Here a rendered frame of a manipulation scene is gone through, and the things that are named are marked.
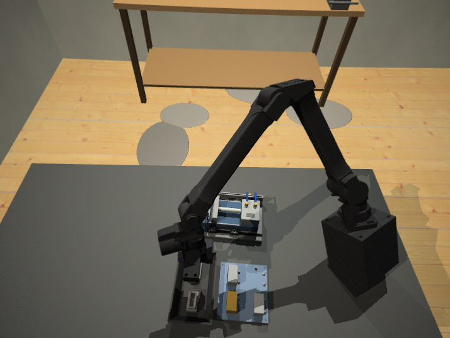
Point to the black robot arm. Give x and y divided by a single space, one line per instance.
272 104

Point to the yellow block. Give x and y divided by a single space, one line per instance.
231 306

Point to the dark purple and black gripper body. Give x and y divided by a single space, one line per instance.
209 251

